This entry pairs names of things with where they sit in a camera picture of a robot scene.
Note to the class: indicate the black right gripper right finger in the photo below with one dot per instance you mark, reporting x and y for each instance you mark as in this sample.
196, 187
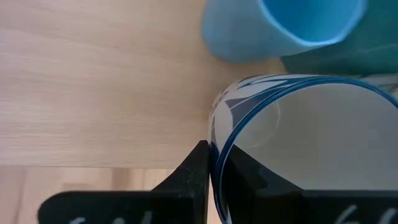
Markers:
280, 205

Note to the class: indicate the blue white floral mug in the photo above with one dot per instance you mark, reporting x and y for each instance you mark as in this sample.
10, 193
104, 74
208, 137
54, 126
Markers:
311, 140

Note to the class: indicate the light blue mug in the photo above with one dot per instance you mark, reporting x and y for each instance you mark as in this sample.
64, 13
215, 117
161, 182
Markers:
236, 28

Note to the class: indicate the teal brown glazed mug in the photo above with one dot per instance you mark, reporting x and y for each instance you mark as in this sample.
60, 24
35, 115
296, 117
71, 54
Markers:
373, 46

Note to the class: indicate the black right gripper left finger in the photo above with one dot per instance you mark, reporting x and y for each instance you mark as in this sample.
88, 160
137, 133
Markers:
180, 202

